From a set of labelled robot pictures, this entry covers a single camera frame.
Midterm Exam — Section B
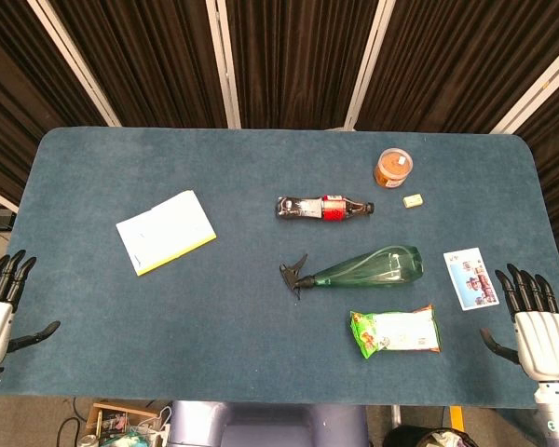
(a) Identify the dark brown curtain panel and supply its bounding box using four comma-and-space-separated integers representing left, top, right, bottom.
48, 0, 229, 129
516, 78, 559, 271
0, 0, 109, 206
225, 0, 383, 129
356, 0, 559, 134

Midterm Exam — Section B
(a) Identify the white notepad with yellow edge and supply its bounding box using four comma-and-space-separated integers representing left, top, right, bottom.
116, 189, 218, 278

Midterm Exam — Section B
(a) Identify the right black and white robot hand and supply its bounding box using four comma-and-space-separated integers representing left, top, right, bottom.
479, 264, 559, 384

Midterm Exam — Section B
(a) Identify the printed photo card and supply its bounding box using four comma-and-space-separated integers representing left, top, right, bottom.
443, 247, 500, 312

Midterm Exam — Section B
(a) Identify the orange round plastic jar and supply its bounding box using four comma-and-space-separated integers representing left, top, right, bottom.
373, 147, 414, 190

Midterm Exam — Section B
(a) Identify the black floor cable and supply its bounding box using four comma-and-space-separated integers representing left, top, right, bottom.
55, 398, 83, 447

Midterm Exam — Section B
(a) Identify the white cable bundle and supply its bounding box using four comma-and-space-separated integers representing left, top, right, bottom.
137, 404, 173, 447

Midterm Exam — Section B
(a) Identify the cardboard box with clutter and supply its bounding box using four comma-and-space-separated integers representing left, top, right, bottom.
84, 402, 162, 447

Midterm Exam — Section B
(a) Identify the green transparent spray bottle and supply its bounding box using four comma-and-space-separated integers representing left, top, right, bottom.
279, 245, 424, 301

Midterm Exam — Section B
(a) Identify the cola bottle with red label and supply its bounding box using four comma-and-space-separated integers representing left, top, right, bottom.
275, 195, 376, 222

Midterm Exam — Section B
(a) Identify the purple robot base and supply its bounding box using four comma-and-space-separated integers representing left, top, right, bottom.
167, 400, 369, 447

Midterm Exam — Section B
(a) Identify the green and white snack bag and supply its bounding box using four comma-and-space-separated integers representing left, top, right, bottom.
349, 304, 443, 360

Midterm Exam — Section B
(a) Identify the blue carpet table mat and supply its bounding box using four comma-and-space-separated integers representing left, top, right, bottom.
0, 127, 559, 411

